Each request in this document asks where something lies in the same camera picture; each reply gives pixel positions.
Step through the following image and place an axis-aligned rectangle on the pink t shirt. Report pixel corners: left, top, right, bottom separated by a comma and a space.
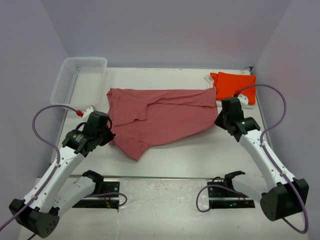
107, 87, 218, 161

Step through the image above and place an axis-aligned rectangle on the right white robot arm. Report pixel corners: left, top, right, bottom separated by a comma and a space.
215, 94, 309, 222

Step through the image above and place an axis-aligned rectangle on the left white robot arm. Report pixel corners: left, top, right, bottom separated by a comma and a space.
9, 110, 115, 239

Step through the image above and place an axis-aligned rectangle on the folded orange t shirt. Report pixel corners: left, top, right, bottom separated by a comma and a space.
210, 72, 256, 101

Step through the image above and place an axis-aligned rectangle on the folded white t shirt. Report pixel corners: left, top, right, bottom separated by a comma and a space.
204, 74, 255, 110

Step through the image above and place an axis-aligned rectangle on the white plastic basket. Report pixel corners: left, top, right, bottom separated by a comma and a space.
50, 57, 108, 109

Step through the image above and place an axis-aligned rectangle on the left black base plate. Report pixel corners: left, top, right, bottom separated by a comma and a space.
72, 179, 121, 210

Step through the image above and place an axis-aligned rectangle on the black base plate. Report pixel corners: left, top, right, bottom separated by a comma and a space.
72, 179, 121, 210
207, 187, 256, 210

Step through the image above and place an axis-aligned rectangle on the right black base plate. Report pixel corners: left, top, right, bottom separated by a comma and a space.
207, 187, 256, 210

